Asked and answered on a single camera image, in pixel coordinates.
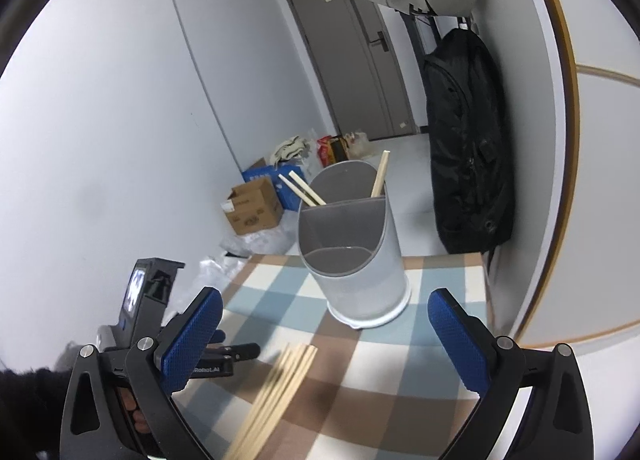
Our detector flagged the person's left hand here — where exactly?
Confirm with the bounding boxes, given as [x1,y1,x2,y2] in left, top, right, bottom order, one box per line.
[118,388,151,435]

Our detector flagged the red snack bag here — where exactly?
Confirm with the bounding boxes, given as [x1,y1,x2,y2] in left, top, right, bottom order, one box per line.
[317,136,349,168]

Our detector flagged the cloth pile on boxes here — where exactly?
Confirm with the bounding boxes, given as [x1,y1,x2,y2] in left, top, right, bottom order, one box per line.
[269,135,312,166]

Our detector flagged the grey door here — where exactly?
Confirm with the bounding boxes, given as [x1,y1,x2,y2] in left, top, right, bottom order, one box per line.
[287,0,416,140]

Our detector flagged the white wood-trimmed cabinet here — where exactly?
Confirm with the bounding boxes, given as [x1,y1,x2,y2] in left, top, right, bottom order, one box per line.
[508,0,640,349]

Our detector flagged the black hanging garment bag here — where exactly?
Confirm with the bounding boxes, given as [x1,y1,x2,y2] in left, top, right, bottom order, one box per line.
[424,28,516,254]

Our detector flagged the clear plastic bags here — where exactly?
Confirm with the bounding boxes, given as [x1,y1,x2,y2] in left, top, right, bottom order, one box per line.
[194,225,296,291]

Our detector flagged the brown cardboard box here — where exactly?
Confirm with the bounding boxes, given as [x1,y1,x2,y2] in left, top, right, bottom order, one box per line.
[221,176,283,236]

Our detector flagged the bundle of wooden chopsticks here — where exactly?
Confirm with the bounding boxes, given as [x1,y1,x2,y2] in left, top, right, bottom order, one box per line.
[224,344,318,460]

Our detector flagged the blue cardboard box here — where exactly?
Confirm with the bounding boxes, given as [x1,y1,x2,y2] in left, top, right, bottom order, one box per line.
[242,164,305,211]

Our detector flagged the plaid blue brown tablecloth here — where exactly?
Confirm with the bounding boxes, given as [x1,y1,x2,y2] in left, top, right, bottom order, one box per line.
[175,254,487,459]

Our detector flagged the wooden chopsticks left in holder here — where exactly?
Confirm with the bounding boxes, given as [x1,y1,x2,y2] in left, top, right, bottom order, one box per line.
[279,171,326,206]

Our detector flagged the white cylindrical utensil holder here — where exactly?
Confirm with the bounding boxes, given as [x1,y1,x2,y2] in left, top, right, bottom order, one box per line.
[297,161,410,330]

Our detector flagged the wooden chopsticks right in holder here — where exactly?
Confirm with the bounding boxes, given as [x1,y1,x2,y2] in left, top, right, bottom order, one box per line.
[370,150,390,198]

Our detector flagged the wooden chopsticks in holder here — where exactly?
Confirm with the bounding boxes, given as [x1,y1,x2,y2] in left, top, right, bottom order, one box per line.
[370,150,390,198]
[279,171,326,206]

